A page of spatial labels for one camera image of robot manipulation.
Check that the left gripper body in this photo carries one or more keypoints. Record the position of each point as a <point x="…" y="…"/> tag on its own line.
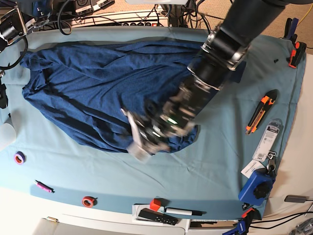
<point x="144" y="136"/>

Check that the blue t-shirt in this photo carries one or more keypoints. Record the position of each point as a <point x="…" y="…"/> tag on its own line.
<point x="82" y="89"/>

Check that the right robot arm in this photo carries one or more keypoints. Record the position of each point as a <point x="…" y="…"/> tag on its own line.
<point x="20" y="21"/>

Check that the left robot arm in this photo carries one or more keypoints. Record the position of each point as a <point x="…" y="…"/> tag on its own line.
<point x="221" y="53"/>

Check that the white translucent cup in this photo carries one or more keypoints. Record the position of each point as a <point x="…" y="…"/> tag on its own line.
<point x="7" y="135"/>

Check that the purple tape roll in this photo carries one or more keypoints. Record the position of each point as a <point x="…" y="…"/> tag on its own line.
<point x="19" y="158"/>

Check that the light blue table cloth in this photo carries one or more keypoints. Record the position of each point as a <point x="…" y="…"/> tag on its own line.
<point x="204" y="176"/>

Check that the red cube block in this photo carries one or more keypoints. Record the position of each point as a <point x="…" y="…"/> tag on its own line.
<point x="155" y="205"/>

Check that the white black marker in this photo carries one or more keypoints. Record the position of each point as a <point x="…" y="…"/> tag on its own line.
<point x="183" y="212"/>

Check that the pink marker pen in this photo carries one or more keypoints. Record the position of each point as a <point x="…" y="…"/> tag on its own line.
<point x="44" y="187"/>

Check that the black remote control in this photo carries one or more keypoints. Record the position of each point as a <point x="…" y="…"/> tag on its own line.
<point x="157" y="217"/>

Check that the white paper tag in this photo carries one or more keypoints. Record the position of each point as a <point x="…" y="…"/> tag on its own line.
<point x="252" y="166"/>

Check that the power strip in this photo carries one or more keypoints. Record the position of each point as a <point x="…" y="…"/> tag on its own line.
<point x="124" y="18"/>

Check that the orange black utility knife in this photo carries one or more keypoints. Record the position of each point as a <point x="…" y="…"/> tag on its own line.
<point x="261" y="110"/>

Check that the packaged tool blister card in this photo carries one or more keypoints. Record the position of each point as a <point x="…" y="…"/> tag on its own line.
<point x="267" y="140"/>

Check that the red tape roll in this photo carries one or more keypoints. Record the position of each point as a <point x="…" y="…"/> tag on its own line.
<point x="89" y="201"/>

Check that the blue box with knob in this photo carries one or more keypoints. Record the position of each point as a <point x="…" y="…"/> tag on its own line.
<point x="257" y="187"/>

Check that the metal keys carabiner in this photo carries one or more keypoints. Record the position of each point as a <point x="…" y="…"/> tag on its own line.
<point x="271" y="163"/>

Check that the blue orange bottom clamp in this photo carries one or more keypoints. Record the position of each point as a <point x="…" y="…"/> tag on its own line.
<point x="243" y="225"/>

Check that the orange black clamp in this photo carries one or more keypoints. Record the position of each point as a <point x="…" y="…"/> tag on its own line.
<point x="296" y="54"/>

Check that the grey adapter box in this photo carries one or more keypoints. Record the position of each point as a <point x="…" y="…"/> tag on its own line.
<point x="295" y="199"/>

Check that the blue black clamp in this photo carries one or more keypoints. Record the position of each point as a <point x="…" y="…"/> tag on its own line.
<point x="290" y="28"/>

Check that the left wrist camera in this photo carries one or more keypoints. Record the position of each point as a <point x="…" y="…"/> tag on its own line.
<point x="138" y="152"/>

